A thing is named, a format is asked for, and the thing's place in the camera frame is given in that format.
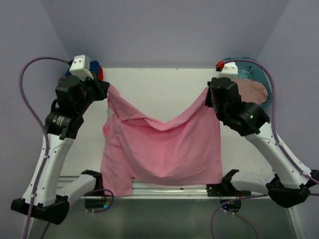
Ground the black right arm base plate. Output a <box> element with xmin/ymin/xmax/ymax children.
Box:
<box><xmin>206</xmin><ymin>184</ymin><xmax>252</xmax><ymax>197</ymax></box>

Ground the folded red t-shirt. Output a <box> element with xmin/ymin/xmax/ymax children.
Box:
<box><xmin>98</xmin><ymin>65</ymin><xmax>104</xmax><ymax>81</ymax></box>

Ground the salmon pink cloth in bin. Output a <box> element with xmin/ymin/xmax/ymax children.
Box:
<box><xmin>234</xmin><ymin>78</ymin><xmax>268</xmax><ymax>105</ymax></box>

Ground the teal plastic bin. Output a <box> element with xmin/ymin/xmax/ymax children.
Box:
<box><xmin>223</xmin><ymin>57</ymin><xmax>273</xmax><ymax>110</ymax></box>

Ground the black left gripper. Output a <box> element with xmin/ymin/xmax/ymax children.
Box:
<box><xmin>75</xmin><ymin>71</ymin><xmax>108</xmax><ymax>115</ymax></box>

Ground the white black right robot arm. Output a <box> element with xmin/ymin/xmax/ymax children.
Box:
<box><xmin>205</xmin><ymin>77</ymin><xmax>319</xmax><ymax>208</ymax></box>

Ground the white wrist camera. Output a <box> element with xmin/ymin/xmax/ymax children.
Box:
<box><xmin>69</xmin><ymin>55</ymin><xmax>93</xmax><ymax>79</ymax></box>
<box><xmin>215</xmin><ymin>60</ymin><xmax>238</xmax><ymax>76</ymax></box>

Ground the pink t-shirt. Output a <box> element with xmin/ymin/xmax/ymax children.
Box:
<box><xmin>101</xmin><ymin>86</ymin><xmax>222</xmax><ymax>196</ymax></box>

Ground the aluminium mounting rail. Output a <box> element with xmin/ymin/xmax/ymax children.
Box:
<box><xmin>57</xmin><ymin>176</ymin><xmax>275</xmax><ymax>200</ymax></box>

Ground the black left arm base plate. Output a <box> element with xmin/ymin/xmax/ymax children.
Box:
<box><xmin>99</xmin><ymin>188</ymin><xmax>116</xmax><ymax>197</ymax></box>

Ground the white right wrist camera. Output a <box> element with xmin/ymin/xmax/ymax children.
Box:
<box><xmin>215</xmin><ymin>60</ymin><xmax>238</xmax><ymax>76</ymax></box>

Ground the folded blue t-shirt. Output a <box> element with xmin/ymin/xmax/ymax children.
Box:
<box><xmin>65</xmin><ymin>60</ymin><xmax>100</xmax><ymax>77</ymax></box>

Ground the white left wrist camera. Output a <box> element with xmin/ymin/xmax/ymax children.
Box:
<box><xmin>69</xmin><ymin>55</ymin><xmax>93</xmax><ymax>79</ymax></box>

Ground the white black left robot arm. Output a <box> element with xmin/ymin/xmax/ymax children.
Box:
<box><xmin>11</xmin><ymin>75</ymin><xmax>110</xmax><ymax>225</ymax></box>

